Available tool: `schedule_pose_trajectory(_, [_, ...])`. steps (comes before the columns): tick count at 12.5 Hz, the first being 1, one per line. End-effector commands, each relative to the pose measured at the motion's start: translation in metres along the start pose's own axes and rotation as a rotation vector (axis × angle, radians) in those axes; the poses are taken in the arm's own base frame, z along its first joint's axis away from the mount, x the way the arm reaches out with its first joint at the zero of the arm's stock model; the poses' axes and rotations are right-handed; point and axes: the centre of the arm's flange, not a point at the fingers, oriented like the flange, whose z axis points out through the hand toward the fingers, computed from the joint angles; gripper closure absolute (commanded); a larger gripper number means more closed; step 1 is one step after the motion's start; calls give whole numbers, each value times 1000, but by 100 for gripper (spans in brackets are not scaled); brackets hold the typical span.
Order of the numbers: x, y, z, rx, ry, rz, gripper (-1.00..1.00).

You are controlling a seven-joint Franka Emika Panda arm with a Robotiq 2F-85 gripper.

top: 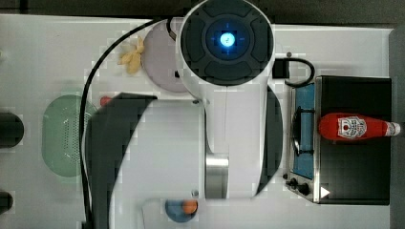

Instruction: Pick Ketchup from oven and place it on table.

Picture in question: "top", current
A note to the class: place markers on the red plush ketchup bottle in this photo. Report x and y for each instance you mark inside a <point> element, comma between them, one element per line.
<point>352,127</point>

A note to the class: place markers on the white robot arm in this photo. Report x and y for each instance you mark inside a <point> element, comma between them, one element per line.
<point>224,56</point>

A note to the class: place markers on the black toaster oven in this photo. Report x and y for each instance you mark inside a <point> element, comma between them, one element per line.
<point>327,171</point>

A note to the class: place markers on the purple round plate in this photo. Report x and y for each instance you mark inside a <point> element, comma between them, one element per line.
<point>159,59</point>

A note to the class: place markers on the yellow plush banana peel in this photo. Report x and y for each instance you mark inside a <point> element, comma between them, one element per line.
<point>132,59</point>

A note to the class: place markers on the orange ball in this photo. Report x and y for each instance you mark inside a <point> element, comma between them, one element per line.
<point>190,206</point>

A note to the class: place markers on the blue bowl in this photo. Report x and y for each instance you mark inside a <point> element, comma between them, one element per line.
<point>174,211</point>

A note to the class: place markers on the red strawberry toy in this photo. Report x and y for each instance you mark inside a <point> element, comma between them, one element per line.
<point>104,100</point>

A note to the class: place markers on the green perforated colander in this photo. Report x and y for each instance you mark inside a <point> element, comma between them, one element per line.
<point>60,136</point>

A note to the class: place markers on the black cylinder upper left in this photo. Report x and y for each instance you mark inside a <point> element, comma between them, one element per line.
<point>11,130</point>

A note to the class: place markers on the black cylinder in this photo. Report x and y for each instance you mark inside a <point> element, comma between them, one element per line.
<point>6,202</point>
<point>11,130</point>

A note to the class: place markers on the black cylinder lower left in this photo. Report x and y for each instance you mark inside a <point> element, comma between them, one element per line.
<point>6,202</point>

